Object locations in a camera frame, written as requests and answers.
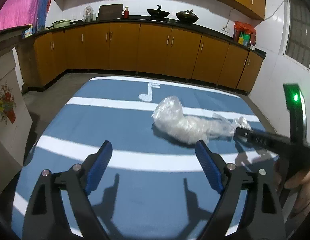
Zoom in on clear plastic wrap bundle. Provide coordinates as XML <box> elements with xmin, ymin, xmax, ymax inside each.
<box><xmin>152</xmin><ymin>96</ymin><xmax>252</xmax><ymax>145</ymax></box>

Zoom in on lower wooden kitchen cabinets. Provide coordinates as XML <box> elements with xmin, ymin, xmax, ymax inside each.
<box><xmin>16</xmin><ymin>16</ymin><xmax>266</xmax><ymax>93</ymax></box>

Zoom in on person's hand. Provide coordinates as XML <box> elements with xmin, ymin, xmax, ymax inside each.
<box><xmin>284</xmin><ymin>170</ymin><xmax>310</xmax><ymax>218</ymax></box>

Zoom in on window with bars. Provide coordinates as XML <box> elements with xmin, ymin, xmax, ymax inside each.
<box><xmin>282</xmin><ymin>0</ymin><xmax>310</xmax><ymax>72</ymax></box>

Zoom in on red bag with containers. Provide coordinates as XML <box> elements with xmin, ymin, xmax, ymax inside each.
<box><xmin>233</xmin><ymin>21</ymin><xmax>256</xmax><ymax>48</ymax></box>

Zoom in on flower picture panel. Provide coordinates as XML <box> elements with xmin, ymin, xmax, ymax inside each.
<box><xmin>0</xmin><ymin>72</ymin><xmax>33</xmax><ymax>167</ymax></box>

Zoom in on blue white striped tablecloth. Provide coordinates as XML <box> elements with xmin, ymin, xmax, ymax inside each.
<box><xmin>11</xmin><ymin>76</ymin><xmax>263</xmax><ymax>239</ymax></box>

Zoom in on black wok with lid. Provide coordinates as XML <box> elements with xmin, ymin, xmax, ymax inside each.
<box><xmin>176</xmin><ymin>10</ymin><xmax>198</xmax><ymax>24</ymax></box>

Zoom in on black wok left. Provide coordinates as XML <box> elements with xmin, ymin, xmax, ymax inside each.
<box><xmin>147</xmin><ymin>5</ymin><xmax>170</xmax><ymax>19</ymax></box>

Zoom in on red bottle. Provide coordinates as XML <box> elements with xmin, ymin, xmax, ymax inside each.
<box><xmin>124</xmin><ymin>7</ymin><xmax>129</xmax><ymax>18</ymax></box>

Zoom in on green basin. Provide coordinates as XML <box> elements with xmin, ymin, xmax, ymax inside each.
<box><xmin>52</xmin><ymin>20</ymin><xmax>71</xmax><ymax>29</ymax></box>

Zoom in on dark cutting board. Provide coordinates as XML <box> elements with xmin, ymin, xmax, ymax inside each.
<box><xmin>98</xmin><ymin>4</ymin><xmax>124</xmax><ymax>21</ymax></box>

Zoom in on clear jar with bag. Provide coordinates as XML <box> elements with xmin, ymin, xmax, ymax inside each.
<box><xmin>83</xmin><ymin>5</ymin><xmax>94</xmax><ymax>22</ymax></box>

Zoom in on pink purple hanging cloth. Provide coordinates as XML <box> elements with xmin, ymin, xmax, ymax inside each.
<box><xmin>0</xmin><ymin>0</ymin><xmax>51</xmax><ymax>33</ymax></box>

